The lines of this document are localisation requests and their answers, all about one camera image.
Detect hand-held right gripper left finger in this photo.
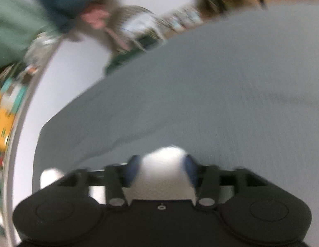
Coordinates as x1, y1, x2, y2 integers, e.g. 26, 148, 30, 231
58, 155, 142, 207

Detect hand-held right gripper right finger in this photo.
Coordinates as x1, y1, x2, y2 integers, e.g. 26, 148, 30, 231
184, 154, 268, 207

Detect white knit sweater coloured letters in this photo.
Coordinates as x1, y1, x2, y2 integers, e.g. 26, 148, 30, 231
40, 145, 197, 205

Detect bed with grey sheet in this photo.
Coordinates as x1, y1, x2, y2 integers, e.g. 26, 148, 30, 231
33, 4, 319, 247

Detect dark green flat box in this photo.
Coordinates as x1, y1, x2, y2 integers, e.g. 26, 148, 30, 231
105, 48, 145, 76

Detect yellow storage box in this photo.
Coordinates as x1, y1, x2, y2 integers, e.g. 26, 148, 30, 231
0, 87, 17, 153

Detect white and teal box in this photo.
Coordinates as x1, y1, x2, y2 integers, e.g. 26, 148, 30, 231
1, 81, 28, 114

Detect grey round massage cushion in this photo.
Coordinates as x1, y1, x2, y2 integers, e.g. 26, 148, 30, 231
105, 5, 165, 52

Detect white bucket with bag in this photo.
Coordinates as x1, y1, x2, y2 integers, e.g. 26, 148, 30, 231
123, 15, 155, 36

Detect clear zip pouch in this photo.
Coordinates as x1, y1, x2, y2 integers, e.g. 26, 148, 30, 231
26, 35, 60, 65

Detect green curtain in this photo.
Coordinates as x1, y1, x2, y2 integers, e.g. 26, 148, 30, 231
0, 0, 62, 70

